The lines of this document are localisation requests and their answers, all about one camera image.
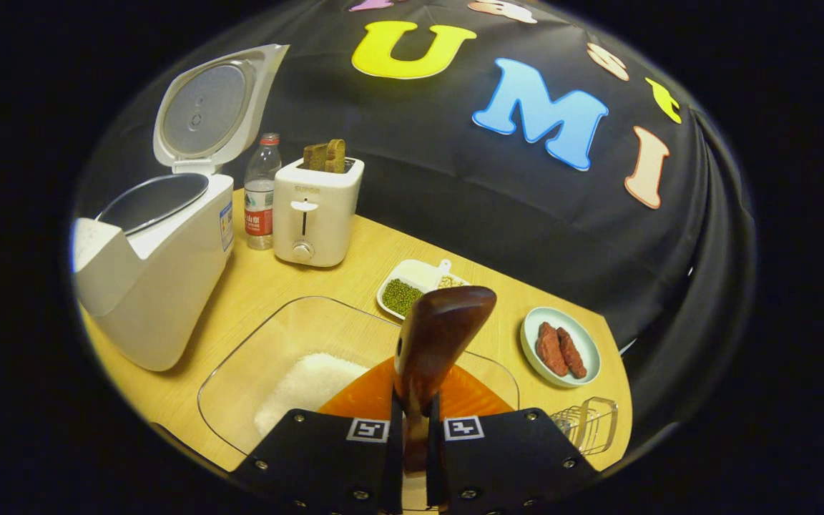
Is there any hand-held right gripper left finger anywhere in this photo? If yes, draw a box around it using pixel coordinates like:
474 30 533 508
232 356 404 515

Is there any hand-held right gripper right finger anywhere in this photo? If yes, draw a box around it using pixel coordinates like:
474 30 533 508
426 365 599 515

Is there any white rice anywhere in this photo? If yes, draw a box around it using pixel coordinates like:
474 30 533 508
255 353 371 437

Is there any clear chopstick holder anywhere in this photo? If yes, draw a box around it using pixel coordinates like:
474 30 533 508
550 397 619 456

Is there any white rice cooker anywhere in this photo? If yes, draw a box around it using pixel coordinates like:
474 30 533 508
72 44 290 373

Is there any red sausage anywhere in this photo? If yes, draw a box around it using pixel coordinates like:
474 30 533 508
557 327 588 380
536 322 569 378

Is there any clear plastic container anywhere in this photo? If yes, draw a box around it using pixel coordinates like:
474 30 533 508
197 295 520 458

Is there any pale green plate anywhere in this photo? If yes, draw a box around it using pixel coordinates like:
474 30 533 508
521 308 602 388

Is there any white divided bean dish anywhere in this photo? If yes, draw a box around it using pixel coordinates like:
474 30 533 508
376 259 470 320

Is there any white toaster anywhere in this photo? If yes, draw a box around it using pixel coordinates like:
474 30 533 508
273 157 365 268

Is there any clear water bottle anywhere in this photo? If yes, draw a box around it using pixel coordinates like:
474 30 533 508
244 133 283 251

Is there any black backdrop cloth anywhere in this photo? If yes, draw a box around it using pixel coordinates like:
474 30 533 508
76 0 756 430

